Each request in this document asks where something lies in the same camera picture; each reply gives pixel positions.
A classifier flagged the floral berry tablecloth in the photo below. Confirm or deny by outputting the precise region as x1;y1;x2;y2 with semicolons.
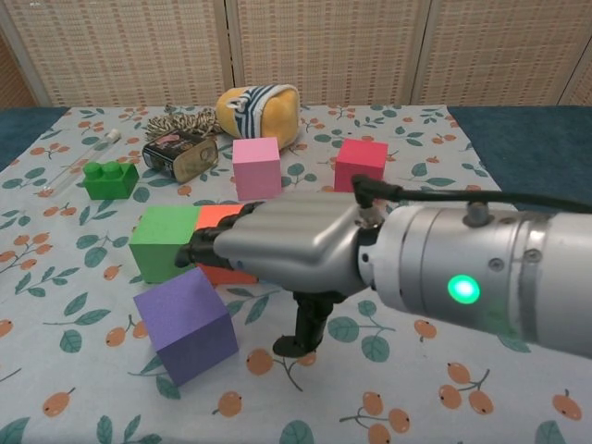
0;105;592;444

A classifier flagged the clear plastic tube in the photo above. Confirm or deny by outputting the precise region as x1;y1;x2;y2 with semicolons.
40;128;122;195

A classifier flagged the pink foam cube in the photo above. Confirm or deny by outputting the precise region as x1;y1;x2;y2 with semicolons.
231;137;284;202

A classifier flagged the red foam cube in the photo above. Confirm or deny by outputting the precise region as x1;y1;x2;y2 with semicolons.
333;137;389;193

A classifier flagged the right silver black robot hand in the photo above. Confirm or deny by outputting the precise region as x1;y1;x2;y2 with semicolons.
174;191;385;357

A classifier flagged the green foam cube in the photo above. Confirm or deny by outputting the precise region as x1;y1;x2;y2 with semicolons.
129;204;203;284

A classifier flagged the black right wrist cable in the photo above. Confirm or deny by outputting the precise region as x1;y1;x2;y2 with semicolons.
351;174;592;215

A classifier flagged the braided rope bundle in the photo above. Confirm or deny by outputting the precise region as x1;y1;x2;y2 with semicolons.
145;106;218;139

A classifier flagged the yellow striped plush toy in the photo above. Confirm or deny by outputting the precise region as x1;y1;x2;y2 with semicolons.
216;84;301;149

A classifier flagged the purple foam cube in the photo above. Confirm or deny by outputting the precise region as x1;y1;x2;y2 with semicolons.
132;267;240;388

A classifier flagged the orange foam cube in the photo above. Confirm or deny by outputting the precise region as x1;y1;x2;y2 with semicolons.
191;203;260;285

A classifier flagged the green toy building brick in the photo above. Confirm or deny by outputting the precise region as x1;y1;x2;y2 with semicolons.
82;161;140;201

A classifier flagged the black gold tin can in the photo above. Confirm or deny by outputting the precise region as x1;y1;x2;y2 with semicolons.
142;130;219;185

